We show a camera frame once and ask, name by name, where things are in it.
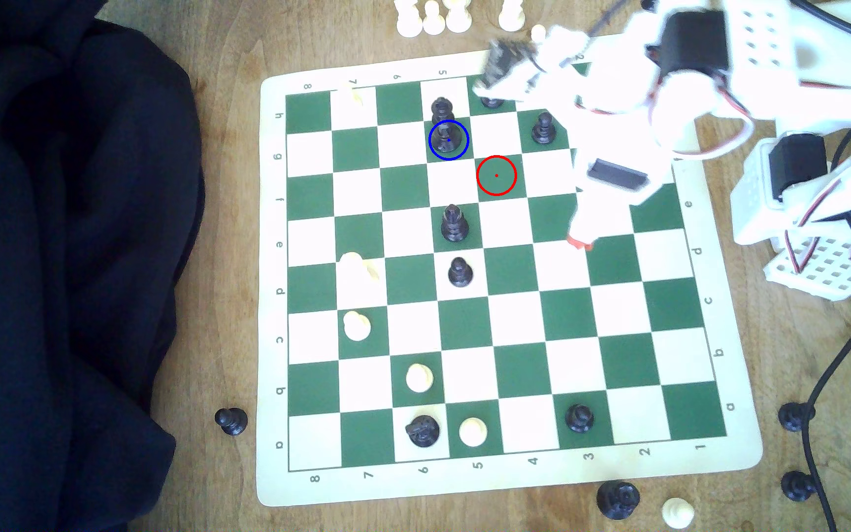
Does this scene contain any camera circuit board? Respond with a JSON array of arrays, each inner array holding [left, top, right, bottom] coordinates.
[[485, 38, 539, 84]]

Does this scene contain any tall black chess piece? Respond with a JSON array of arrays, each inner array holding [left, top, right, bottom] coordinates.
[[430, 96, 468, 156]]

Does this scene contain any black chess knight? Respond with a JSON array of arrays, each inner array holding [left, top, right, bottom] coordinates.
[[406, 414, 441, 448]]

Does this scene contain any dark navy cloth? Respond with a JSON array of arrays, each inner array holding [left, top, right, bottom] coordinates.
[[0, 0, 206, 532]]

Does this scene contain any large black chess piece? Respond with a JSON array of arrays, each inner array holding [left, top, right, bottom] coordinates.
[[596, 481, 641, 520]]

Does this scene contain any large white chess piece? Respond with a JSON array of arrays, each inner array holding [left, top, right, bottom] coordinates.
[[339, 251, 381, 294]]

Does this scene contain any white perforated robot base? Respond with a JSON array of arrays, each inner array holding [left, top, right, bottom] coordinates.
[[764, 222, 851, 302]]

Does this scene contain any green and white chess mat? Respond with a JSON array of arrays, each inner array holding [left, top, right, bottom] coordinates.
[[254, 52, 765, 509]]

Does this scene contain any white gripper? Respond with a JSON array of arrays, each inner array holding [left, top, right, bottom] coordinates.
[[568, 70, 681, 251]]

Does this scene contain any black chess bishop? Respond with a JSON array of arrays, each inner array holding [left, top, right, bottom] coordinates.
[[441, 204, 469, 243]]

